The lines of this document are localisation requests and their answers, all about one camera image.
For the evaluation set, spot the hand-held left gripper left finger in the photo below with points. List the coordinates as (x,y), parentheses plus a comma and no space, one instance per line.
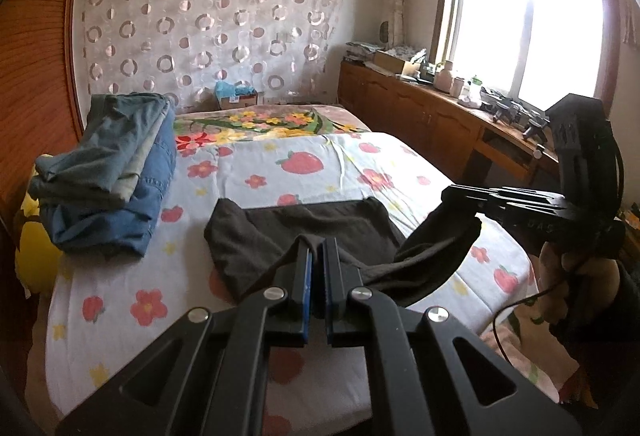
(308,296)

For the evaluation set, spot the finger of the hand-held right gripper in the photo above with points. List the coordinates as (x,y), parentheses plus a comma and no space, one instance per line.
(525,214)
(480,196)

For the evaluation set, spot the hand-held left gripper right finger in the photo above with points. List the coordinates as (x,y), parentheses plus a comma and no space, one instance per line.
(331,296)

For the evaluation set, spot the black pants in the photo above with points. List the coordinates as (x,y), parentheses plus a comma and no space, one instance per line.
(300,226)

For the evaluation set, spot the person's right forearm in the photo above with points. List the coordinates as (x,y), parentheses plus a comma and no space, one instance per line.
(617,341)

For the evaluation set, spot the pale green folded pants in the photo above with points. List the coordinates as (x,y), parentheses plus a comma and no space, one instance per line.
(145,161)

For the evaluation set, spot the grey-blue folded pants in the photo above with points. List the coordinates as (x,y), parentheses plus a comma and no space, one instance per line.
(105,136)

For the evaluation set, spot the person's right hand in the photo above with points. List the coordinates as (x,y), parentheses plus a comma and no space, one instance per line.
(602,283)

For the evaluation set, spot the wooden side cabinet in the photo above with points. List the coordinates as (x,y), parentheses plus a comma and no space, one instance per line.
(425,116)

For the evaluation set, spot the green capped bottle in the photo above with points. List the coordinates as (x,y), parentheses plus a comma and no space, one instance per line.
(476,88)

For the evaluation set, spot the white bottle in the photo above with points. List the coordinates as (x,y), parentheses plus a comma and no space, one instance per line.
(458,87)

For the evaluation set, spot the open cardboard box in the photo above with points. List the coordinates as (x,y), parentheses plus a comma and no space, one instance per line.
(395,62)

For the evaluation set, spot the window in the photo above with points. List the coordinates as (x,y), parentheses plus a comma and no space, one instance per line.
(525,16)

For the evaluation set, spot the strawberry printed bed sheet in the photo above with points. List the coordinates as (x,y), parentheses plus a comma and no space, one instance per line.
(150,341)

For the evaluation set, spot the floral blanket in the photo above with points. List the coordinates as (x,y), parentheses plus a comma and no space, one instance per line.
(270,121)

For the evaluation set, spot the small cardboard box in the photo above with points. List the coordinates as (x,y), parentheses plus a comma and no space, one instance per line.
(240,102)

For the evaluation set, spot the blue denim folded jeans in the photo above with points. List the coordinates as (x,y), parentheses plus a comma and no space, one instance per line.
(115,226)

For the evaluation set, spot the blue plastic bag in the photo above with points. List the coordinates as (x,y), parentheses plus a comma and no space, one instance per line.
(232,88)

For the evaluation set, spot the yellow plush toy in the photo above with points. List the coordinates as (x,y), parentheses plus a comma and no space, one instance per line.
(35,256)

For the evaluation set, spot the circle patterned sheer curtain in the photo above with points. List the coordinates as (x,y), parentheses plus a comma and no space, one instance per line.
(200,16)

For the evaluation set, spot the wooden slatted wardrobe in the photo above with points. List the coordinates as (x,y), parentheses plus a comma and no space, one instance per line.
(35,66)

